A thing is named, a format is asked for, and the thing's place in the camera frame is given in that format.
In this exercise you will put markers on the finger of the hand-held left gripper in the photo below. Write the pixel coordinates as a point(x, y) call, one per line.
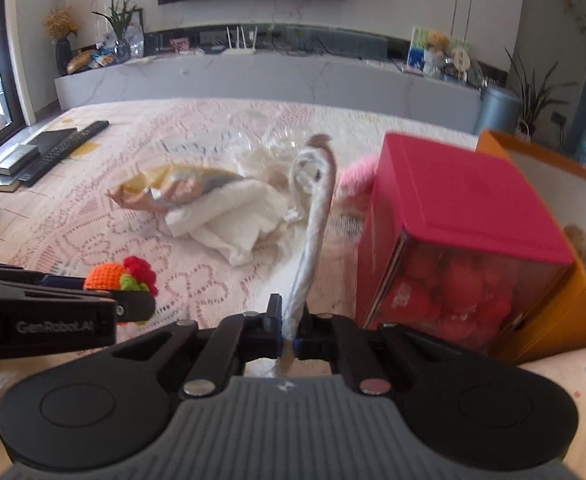
point(33, 277)
point(133, 305)

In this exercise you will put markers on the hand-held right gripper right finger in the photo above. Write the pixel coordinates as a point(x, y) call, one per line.
point(300, 347)

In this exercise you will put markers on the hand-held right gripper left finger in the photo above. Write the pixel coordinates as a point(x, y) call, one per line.
point(273, 322)

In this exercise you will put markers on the orange and red crochet toy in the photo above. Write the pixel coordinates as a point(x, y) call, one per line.
point(103, 277)

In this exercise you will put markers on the cream bath mitten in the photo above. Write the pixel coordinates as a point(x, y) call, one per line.
point(313, 240)

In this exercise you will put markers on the orange cardboard box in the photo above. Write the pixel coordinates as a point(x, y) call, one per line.
point(548, 325)

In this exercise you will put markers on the brown plush cloth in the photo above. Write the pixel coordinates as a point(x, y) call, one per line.
point(585, 255)

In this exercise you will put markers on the white crumpled cloth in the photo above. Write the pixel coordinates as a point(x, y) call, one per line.
point(223, 225)

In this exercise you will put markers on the small grey box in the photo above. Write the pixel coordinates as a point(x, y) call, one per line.
point(15, 159)

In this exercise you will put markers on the silver foil bag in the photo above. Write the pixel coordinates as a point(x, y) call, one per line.
point(183, 190)

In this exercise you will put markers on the black flat book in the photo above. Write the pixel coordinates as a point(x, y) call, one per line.
point(48, 139)

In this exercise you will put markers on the black remote control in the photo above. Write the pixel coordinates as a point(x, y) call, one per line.
point(68, 142)

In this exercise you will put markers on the pink knitted toy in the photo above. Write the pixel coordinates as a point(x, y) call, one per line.
point(353, 180)

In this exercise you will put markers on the clear plastic wrapper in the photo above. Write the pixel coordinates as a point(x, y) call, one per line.
point(253, 150)

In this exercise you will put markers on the pink lace tablecloth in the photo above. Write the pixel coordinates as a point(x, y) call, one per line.
point(173, 125)

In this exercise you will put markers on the red box with clear side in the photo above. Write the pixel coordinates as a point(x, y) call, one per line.
point(448, 185)

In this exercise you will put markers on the bread snack bag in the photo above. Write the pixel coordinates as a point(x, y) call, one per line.
point(85, 62)

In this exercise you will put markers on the white marble television console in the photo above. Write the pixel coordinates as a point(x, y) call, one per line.
point(273, 80)

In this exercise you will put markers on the dried yellow flowers in vase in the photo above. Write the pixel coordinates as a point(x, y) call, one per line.
point(62, 35)

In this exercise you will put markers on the clear plastic bag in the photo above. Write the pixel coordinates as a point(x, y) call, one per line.
point(135, 40)

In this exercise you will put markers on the small pink box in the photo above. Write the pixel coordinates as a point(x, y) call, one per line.
point(179, 45)

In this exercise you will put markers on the green plant in glass vase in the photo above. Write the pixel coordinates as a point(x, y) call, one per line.
point(120, 25)

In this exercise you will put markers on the cream fleece blanket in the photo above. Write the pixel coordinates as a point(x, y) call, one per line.
point(573, 385)

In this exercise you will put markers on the white router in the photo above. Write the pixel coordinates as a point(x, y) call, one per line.
point(240, 42)

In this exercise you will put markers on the grey-blue trash can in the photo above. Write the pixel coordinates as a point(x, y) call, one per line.
point(498, 110)

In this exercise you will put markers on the brown teddy bear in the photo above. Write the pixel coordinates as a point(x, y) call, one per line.
point(435, 52)

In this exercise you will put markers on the potted snake plant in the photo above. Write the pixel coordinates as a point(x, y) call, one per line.
point(535, 95)

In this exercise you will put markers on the black window frame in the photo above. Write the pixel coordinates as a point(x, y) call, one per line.
point(8, 50)

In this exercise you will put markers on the black wall socket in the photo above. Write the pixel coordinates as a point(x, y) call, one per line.
point(558, 118)

